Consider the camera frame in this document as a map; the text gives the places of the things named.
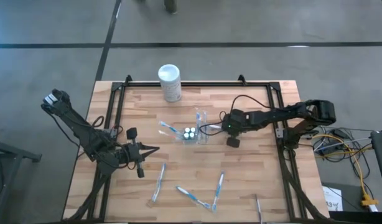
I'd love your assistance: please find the black power adapter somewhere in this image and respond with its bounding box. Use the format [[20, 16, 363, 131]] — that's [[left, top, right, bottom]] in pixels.
[[333, 128, 350, 139]]

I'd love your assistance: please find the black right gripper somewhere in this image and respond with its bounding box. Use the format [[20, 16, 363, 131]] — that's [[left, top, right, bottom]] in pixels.
[[221, 108, 251, 149]]

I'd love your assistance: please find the person's shoe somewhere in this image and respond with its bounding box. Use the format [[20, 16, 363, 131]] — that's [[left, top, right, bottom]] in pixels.
[[164, 0, 179, 15]]

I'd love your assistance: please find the yellow floor cable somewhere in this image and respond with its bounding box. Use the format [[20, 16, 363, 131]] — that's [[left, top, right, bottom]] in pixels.
[[311, 133, 371, 203]]

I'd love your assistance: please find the clear acrylic organizer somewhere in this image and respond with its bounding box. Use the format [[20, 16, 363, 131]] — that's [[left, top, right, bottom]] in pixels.
[[173, 124, 210, 146]]

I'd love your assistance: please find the white paper sheet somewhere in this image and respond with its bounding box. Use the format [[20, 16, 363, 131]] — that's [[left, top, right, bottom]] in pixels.
[[321, 185, 344, 212]]

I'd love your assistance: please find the white floor cable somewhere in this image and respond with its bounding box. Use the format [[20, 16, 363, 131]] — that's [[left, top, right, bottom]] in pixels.
[[313, 136, 374, 152]]

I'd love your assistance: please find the black aluminium rig frame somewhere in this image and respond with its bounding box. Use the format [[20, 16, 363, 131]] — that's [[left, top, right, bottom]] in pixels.
[[62, 74, 330, 223]]

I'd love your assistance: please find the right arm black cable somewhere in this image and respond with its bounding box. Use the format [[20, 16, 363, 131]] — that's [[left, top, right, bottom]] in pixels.
[[198, 94, 273, 137]]

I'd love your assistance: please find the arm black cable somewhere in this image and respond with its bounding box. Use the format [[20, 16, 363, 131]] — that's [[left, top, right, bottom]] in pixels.
[[198, 94, 273, 137], [90, 114, 139, 170]]

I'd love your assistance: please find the grey metal stand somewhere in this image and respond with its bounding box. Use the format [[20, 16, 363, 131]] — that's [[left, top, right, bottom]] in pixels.
[[0, 136, 42, 224]]

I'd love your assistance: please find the black equipment box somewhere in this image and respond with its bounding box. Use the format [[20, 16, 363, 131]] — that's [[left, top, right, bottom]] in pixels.
[[328, 210, 382, 224]]

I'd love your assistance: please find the white wipes canister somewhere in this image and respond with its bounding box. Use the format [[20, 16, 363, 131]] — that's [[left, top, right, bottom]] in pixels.
[[157, 63, 183, 103]]

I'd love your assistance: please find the black floor cable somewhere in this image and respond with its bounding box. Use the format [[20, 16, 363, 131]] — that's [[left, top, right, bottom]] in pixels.
[[314, 126, 376, 187]]

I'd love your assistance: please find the yellow power plug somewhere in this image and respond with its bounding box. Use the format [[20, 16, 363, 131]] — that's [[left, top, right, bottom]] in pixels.
[[360, 193, 380, 207]]

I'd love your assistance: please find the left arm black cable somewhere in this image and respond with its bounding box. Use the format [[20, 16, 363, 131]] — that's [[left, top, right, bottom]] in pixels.
[[90, 114, 139, 170]]

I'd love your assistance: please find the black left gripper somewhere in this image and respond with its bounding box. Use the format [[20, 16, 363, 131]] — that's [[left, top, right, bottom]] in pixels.
[[121, 127, 161, 179]]

